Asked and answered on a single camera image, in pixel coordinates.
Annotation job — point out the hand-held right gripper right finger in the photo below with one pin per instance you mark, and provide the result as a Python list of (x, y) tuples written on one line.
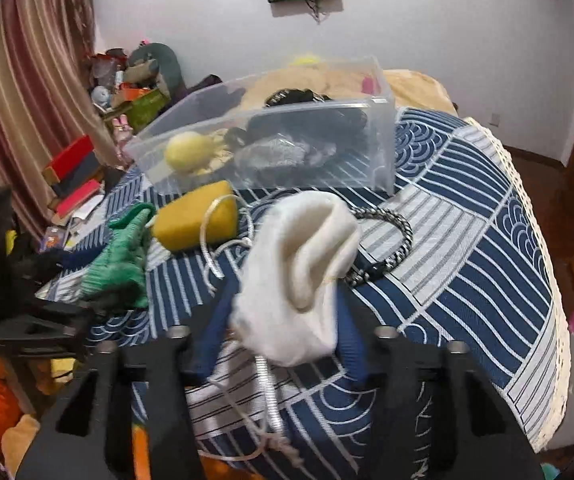
[(354, 347)]

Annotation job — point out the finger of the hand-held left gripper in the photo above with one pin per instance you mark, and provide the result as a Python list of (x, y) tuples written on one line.
[(52, 261), (42, 327)]

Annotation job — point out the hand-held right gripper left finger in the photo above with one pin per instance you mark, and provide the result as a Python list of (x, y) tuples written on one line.
[(209, 335)]

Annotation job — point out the white sock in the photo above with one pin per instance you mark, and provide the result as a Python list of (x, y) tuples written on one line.
[(292, 280)]

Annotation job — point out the clear plastic storage box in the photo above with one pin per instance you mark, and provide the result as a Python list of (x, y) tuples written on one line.
[(267, 170)]

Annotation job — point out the green dinosaur toy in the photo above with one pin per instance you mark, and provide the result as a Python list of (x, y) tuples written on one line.
[(117, 265)]

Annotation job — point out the pink book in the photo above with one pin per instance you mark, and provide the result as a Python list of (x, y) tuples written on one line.
[(79, 197)]

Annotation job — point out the yellow sponge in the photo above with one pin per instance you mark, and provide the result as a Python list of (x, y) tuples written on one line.
[(187, 220)]

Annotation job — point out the blue patterned bedspread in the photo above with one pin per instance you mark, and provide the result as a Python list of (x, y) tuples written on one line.
[(467, 260)]

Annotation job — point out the yellow plush ball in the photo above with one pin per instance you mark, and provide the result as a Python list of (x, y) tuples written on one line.
[(187, 152)]

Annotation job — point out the green cardboard box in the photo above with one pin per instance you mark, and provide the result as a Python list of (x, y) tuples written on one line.
[(148, 106)]

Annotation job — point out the striped pink curtain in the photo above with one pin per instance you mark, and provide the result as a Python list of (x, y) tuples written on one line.
[(22, 75)]

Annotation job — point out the grey shiny cloth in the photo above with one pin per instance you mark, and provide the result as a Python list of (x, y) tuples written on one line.
[(277, 155)]

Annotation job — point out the black cloth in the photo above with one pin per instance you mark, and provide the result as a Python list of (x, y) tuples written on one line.
[(312, 122)]

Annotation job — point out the beige blanket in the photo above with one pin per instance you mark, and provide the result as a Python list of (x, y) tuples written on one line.
[(417, 87)]

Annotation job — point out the wall socket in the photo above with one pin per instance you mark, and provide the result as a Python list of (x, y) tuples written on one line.
[(495, 121)]

